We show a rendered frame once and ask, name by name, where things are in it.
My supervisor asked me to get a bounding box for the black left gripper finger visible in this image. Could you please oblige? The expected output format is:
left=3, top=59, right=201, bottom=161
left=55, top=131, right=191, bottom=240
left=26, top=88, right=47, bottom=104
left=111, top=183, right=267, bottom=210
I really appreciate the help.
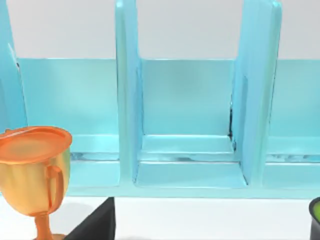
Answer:
left=63, top=196, right=117, bottom=240

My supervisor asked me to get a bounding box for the golden trophy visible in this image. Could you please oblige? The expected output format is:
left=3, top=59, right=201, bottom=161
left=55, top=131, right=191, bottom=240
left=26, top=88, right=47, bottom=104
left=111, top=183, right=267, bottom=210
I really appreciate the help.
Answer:
left=0, top=126, right=73, bottom=240

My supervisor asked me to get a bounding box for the light blue rack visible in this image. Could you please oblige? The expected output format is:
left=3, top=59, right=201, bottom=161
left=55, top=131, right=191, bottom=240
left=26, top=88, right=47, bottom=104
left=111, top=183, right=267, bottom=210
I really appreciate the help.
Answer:
left=0, top=0, right=320, bottom=200

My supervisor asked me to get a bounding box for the black pot with green inside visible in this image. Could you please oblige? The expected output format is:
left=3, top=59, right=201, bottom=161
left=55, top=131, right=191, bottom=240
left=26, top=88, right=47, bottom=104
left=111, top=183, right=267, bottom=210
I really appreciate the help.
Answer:
left=308, top=196, right=320, bottom=240

